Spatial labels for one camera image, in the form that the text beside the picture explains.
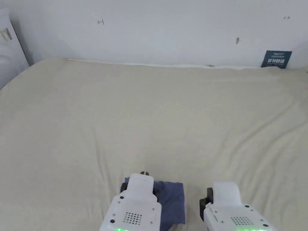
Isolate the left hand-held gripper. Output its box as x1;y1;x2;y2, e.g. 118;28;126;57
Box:
99;171;162;231

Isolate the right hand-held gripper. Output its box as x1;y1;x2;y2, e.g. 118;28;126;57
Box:
199;181;278;231

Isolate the dark blue garment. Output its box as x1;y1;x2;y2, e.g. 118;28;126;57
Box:
153;180;186;229

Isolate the bed with beige sheet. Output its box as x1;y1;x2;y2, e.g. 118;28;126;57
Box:
0;57;308;231

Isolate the dark sign card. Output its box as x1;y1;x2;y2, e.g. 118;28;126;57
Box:
261;50;293;70

